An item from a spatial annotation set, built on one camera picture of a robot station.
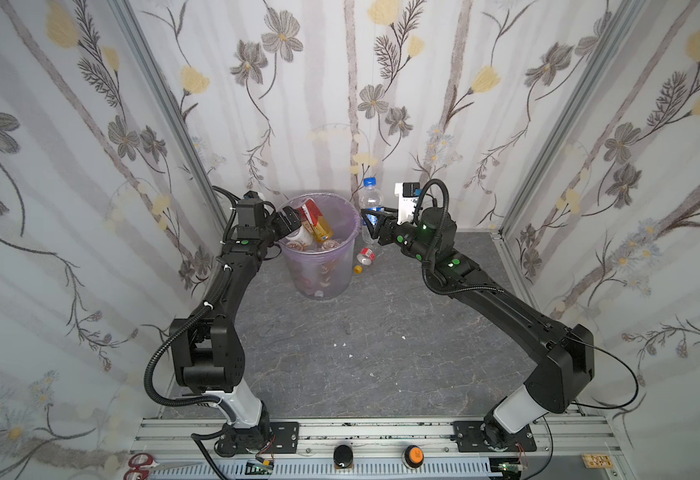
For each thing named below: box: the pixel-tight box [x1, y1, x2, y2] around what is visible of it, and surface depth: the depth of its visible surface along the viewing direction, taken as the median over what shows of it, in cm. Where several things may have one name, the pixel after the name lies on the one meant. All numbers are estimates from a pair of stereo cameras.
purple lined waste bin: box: [278, 192, 361, 300], surface depth 94 cm
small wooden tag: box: [582, 453, 613, 469], surface depth 72 cm
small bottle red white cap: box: [356, 247, 376, 266], surface depth 110 cm
